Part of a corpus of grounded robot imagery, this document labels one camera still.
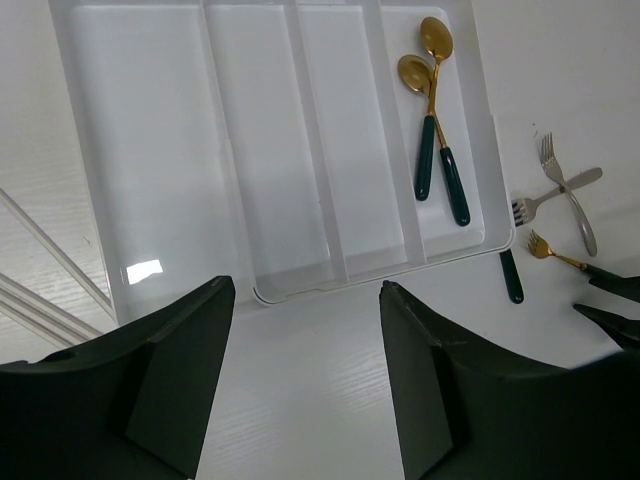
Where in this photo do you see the white chopstick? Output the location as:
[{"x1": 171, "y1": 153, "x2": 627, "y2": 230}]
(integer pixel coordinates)
[
  {"x1": 0, "y1": 187, "x2": 114, "y2": 311},
  {"x1": 1, "y1": 274, "x2": 102, "y2": 348}
]

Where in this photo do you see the gold knife green handle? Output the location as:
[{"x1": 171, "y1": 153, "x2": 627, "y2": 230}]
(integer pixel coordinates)
[{"x1": 499, "y1": 249, "x2": 524, "y2": 304}]

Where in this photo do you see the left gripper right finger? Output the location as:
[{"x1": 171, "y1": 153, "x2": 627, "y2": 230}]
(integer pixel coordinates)
[{"x1": 379, "y1": 281, "x2": 639, "y2": 479}]

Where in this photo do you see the gold spoon green handle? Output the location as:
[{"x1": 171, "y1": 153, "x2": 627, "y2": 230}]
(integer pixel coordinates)
[
  {"x1": 397, "y1": 53, "x2": 440, "y2": 202},
  {"x1": 420, "y1": 16, "x2": 471, "y2": 227}
]

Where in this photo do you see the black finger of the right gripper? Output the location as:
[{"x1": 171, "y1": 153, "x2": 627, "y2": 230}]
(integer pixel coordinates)
[{"x1": 584, "y1": 265, "x2": 640, "y2": 303}]

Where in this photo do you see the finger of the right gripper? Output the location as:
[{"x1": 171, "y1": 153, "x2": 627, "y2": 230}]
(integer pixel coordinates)
[{"x1": 573, "y1": 303, "x2": 640, "y2": 350}]

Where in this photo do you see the gold fork green handle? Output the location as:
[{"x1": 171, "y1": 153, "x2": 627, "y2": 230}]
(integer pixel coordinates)
[{"x1": 526, "y1": 230, "x2": 587, "y2": 271}]

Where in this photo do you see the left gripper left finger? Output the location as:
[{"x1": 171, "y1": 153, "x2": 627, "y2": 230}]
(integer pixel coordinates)
[{"x1": 1, "y1": 276, "x2": 235, "y2": 479}]

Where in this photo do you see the silver fork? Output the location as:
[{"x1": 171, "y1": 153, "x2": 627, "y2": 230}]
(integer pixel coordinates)
[
  {"x1": 539, "y1": 132, "x2": 598, "y2": 257},
  {"x1": 511, "y1": 168, "x2": 603, "y2": 227}
]

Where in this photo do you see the white divided cutlery tray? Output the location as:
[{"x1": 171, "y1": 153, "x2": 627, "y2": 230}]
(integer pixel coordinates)
[{"x1": 49, "y1": 1, "x2": 515, "y2": 324}]

